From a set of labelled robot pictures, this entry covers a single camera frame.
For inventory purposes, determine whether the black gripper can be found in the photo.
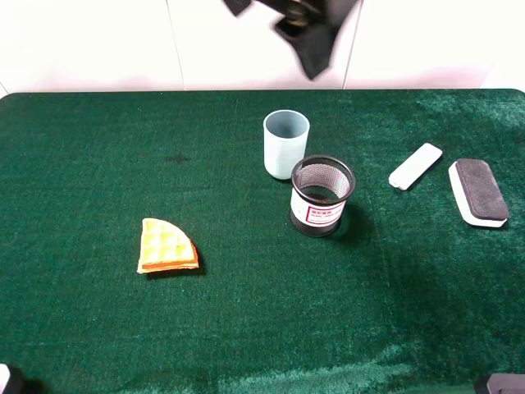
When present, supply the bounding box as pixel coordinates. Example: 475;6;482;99
223;0;358;80

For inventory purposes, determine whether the black mesh pen holder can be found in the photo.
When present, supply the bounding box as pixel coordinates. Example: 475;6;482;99
290;155;356;237

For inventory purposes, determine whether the light blue plastic cup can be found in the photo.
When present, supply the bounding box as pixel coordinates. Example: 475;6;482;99
263;109;310;180

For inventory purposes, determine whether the white rectangular plastic case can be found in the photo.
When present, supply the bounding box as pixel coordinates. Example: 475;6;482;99
388;143;443;191

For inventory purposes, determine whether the orange waffle slice toy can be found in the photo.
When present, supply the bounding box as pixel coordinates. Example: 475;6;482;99
137;218;199;274

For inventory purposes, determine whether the whiteboard eraser black felt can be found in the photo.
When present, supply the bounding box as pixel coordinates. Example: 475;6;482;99
448;158;509;228

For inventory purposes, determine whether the green velvet tablecloth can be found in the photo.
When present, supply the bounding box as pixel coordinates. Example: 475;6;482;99
1;89;524;393

